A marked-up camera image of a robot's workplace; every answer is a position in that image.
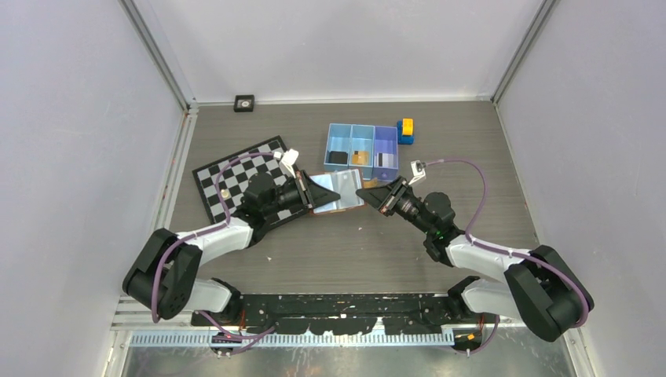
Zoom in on black white chessboard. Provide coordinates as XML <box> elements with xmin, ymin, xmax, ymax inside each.
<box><xmin>192</xmin><ymin>135</ymin><xmax>296</xmax><ymax>230</ymax></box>

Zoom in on blue yellow toy block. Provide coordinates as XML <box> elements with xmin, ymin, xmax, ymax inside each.
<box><xmin>397</xmin><ymin>118</ymin><xmax>415</xmax><ymax>145</ymax></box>

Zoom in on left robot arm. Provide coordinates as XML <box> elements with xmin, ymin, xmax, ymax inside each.
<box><xmin>122</xmin><ymin>170</ymin><xmax>340</xmax><ymax>325</ymax></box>

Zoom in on light blue left bin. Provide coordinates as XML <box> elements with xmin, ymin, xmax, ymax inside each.
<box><xmin>324</xmin><ymin>123</ymin><xmax>352</xmax><ymax>172</ymax></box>

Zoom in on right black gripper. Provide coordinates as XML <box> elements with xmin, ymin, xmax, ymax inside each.
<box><xmin>357</xmin><ymin>175</ymin><xmax>435</xmax><ymax>236</ymax></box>

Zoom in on small black square box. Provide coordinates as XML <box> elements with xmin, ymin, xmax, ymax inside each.
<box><xmin>233</xmin><ymin>94</ymin><xmax>255</xmax><ymax>113</ymax></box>

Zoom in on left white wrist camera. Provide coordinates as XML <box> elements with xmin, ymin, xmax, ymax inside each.
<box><xmin>273</xmin><ymin>148</ymin><xmax>299</xmax><ymax>178</ymax></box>

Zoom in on brown leather card holder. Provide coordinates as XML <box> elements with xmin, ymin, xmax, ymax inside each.
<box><xmin>311</xmin><ymin>168</ymin><xmax>379</xmax><ymax>214</ymax></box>

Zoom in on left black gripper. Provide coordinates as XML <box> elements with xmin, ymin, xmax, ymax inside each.
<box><xmin>263</xmin><ymin>170</ymin><xmax>339</xmax><ymax>218</ymax></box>

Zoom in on orange card in bin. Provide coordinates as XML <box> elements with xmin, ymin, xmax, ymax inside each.
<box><xmin>351</xmin><ymin>151</ymin><xmax>371</xmax><ymax>166</ymax></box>

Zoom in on light blue bin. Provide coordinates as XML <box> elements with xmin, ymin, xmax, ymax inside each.
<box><xmin>349</xmin><ymin>124</ymin><xmax>375</xmax><ymax>181</ymax></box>
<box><xmin>324</xmin><ymin>123</ymin><xmax>352</xmax><ymax>172</ymax></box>

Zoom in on light blue middle bin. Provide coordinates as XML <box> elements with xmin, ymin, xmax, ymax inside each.
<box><xmin>349</xmin><ymin>124</ymin><xmax>375</xmax><ymax>181</ymax></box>

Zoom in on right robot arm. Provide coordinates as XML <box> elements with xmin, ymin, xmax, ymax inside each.
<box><xmin>356</xmin><ymin>178</ymin><xmax>595</xmax><ymax>342</ymax></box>

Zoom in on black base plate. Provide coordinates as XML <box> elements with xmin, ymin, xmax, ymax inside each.
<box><xmin>192</xmin><ymin>293</ymin><xmax>496</xmax><ymax>335</ymax></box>

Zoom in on silver black card in bin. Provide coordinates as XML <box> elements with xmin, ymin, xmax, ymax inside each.
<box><xmin>375</xmin><ymin>153</ymin><xmax>397</xmax><ymax>168</ymax></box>

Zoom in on purple right bin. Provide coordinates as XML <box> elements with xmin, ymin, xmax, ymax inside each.
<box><xmin>371</xmin><ymin>126</ymin><xmax>399</xmax><ymax>182</ymax></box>

